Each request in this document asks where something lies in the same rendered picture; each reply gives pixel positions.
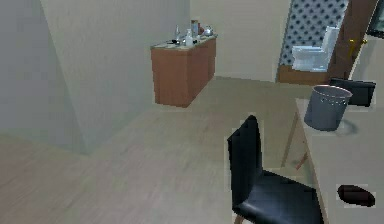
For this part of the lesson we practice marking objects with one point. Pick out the clear glass bottle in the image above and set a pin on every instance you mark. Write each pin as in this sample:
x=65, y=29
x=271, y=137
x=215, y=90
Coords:
x=177, y=33

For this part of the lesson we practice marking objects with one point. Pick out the black oval object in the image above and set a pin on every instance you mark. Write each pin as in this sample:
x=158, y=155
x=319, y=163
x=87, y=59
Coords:
x=356, y=195

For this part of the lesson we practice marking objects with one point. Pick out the silver kettle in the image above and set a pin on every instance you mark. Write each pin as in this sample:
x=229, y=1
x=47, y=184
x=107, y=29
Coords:
x=208, y=31

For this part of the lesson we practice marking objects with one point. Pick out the brown wooden counter cabinet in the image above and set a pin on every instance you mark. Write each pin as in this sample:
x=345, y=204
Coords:
x=181, y=71

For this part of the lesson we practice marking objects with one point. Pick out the white bottle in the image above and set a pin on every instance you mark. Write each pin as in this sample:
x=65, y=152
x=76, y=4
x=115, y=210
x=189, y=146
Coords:
x=189, y=38

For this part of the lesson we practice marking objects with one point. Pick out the black small utensil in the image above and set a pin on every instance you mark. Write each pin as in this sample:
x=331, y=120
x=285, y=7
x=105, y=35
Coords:
x=175, y=42

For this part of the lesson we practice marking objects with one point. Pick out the black chair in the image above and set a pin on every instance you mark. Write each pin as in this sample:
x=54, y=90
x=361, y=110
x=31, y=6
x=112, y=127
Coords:
x=263, y=186

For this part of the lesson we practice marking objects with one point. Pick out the brown wooden door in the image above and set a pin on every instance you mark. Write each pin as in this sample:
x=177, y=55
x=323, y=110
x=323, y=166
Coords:
x=351, y=36

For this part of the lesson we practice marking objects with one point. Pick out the pale wooden table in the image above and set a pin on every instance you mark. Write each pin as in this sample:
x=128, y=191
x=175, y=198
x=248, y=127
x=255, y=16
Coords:
x=350, y=160

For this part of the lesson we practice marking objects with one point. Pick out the white toilet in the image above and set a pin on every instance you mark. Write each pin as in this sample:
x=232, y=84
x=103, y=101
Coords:
x=311, y=55

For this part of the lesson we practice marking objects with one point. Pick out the dark framed window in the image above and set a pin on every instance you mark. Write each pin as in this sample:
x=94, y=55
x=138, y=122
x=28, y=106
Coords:
x=377, y=18

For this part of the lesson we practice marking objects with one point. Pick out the black box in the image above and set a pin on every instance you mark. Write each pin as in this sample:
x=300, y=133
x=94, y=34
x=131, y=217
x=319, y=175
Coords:
x=358, y=90

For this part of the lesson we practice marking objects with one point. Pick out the grey perforated bin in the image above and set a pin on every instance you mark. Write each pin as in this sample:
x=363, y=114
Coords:
x=325, y=108

